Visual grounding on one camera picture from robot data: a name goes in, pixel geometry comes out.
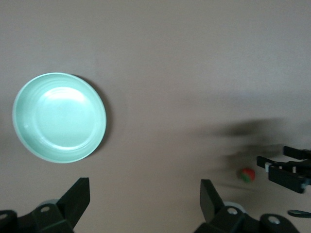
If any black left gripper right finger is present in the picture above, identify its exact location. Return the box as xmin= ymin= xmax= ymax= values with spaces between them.
xmin=194 ymin=179 xmax=298 ymax=233

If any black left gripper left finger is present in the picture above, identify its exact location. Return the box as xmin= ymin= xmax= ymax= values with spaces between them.
xmin=0 ymin=177 xmax=91 ymax=233

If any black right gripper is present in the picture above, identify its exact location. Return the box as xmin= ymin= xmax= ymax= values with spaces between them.
xmin=257 ymin=145 xmax=311 ymax=172

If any red strawberry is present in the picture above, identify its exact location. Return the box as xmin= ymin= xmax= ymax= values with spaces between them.
xmin=237 ymin=168 xmax=256 ymax=183

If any light green round plate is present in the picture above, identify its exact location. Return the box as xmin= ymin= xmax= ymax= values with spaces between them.
xmin=12 ymin=72 xmax=108 ymax=164

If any brown table cloth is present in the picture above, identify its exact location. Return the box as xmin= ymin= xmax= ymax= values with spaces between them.
xmin=0 ymin=0 xmax=311 ymax=233

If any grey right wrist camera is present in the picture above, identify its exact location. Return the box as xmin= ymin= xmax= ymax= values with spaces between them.
xmin=268 ymin=164 xmax=307 ymax=194

